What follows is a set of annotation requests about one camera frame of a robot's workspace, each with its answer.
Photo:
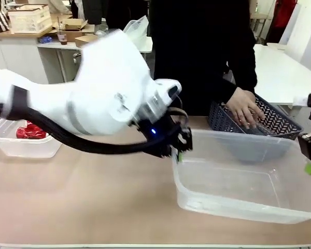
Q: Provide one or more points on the red crushed can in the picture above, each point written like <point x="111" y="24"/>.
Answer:
<point x="31" y="132"/>

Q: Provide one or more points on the person's left hand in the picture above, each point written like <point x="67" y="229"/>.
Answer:
<point x="243" y="109"/>

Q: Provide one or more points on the person in black clothes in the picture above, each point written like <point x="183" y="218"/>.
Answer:
<point x="191" y="52"/>

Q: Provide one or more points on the blue packet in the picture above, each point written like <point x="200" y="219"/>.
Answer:
<point x="45" y="39"/>

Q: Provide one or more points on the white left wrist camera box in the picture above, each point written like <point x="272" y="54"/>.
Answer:
<point x="168" y="88"/>

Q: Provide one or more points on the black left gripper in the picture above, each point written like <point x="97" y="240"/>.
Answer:
<point x="160" y="135"/>

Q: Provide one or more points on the red garment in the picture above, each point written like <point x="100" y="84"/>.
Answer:
<point x="285" y="18"/>

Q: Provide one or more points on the clear plastic container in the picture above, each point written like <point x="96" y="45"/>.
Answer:
<point x="28" y="149"/>
<point x="235" y="197"/>

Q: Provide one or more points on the white folding table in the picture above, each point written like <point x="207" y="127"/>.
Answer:
<point x="145" y="44"/>

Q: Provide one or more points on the large white table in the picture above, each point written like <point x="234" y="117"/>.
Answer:
<point x="282" y="70"/>

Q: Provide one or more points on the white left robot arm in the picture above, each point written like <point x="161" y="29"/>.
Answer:
<point x="106" y="77"/>

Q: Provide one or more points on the white cabinet wooden top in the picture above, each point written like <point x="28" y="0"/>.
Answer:
<point x="15" y="52"/>

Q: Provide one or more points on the open cardboard box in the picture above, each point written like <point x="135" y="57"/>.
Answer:
<point x="75" y="31"/>

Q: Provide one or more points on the cream plastic crate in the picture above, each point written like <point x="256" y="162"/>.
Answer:
<point x="29" y="19"/>

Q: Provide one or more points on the white plastic bag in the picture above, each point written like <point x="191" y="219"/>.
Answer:
<point x="137" y="28"/>

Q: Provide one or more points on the iced drink cup with straw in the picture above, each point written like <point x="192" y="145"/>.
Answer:
<point x="62" y="36"/>

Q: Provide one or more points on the person's left forearm black sleeve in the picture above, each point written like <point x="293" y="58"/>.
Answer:
<point x="246" y="72"/>

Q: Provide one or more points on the closed flat cardboard box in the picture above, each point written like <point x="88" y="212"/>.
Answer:
<point x="84" y="40"/>

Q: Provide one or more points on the dark plastic lattice basket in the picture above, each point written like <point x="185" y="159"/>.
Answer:
<point x="277" y="119"/>

